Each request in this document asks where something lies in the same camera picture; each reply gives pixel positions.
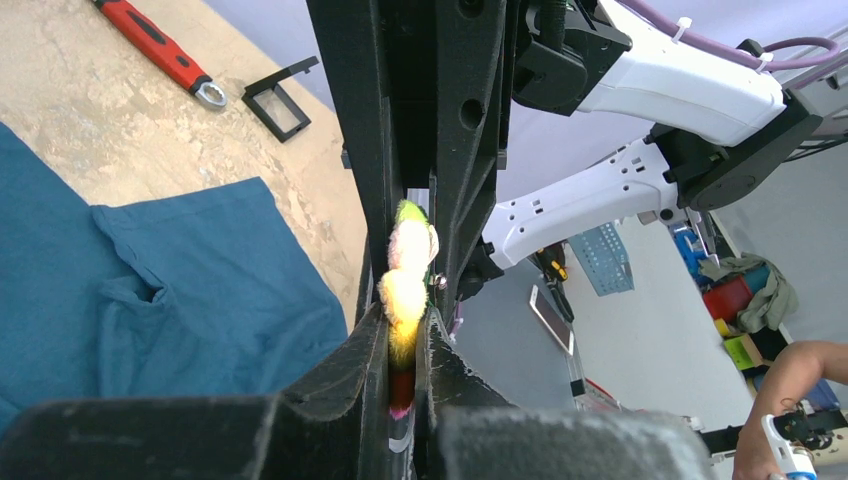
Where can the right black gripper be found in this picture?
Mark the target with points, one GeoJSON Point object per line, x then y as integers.
{"type": "Point", "coordinates": [417, 85]}

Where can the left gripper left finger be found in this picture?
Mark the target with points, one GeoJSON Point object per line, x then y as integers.
{"type": "Point", "coordinates": [330, 424]}

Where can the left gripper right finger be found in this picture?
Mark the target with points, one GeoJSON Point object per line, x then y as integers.
{"type": "Point", "coordinates": [465, 429]}

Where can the blue t-shirt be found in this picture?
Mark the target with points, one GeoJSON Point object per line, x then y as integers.
{"type": "Point", "coordinates": [207, 293]}

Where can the colourful plush flower brooch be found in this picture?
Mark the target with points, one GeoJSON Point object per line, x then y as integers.
{"type": "Point", "coordinates": [413, 246]}

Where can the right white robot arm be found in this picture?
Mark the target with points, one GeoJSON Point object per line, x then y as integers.
{"type": "Point", "coordinates": [721, 122]}

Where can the person's bare forearm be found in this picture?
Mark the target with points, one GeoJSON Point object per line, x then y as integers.
{"type": "Point", "coordinates": [794, 373]}

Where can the red handled adjustable wrench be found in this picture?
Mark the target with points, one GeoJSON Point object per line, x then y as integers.
{"type": "Point", "coordinates": [163, 52]}

